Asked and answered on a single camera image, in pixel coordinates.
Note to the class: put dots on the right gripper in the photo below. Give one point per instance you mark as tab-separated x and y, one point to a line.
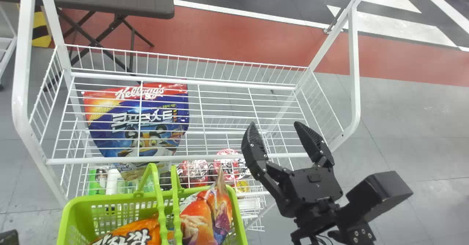
315	188

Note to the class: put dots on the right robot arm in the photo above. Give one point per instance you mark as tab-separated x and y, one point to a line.
318	230

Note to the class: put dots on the red noodle cup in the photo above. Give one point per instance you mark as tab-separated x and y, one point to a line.
230	164
194	170

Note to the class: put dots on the yellow can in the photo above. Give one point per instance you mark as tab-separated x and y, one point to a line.
242	187

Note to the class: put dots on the orange snack packet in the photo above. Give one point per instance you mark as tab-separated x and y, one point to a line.
199	215

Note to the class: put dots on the blue cereal bag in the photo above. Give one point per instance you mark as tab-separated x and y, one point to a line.
154	107

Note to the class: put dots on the white bottle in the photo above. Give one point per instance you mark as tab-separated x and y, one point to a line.
113	182

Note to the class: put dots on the green bottle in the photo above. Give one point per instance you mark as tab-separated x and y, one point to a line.
96	182

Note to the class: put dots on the green basket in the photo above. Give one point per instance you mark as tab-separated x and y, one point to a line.
75	212

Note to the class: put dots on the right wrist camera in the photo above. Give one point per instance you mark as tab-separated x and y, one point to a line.
381	192

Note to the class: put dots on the yellow black striped post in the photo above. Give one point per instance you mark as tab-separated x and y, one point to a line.
39	29

